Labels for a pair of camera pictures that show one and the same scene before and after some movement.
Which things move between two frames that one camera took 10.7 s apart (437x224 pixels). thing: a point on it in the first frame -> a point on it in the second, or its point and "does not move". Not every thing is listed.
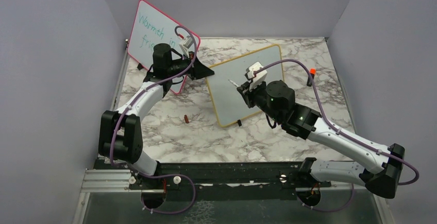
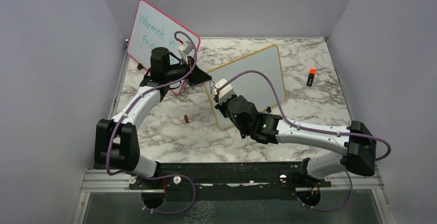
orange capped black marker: (312, 72) does not move
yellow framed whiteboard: (230, 104) does not move
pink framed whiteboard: (150, 28) does not move
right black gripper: (247, 96) -> (221, 106)
